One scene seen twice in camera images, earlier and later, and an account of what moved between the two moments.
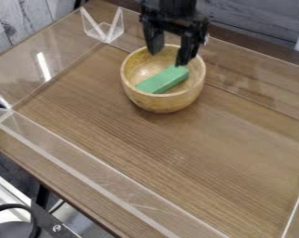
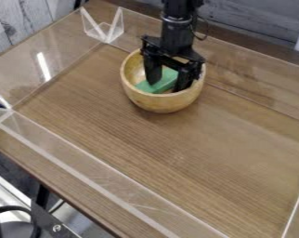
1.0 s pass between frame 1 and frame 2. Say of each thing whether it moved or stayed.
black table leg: stayed
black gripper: moved
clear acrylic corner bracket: stayed
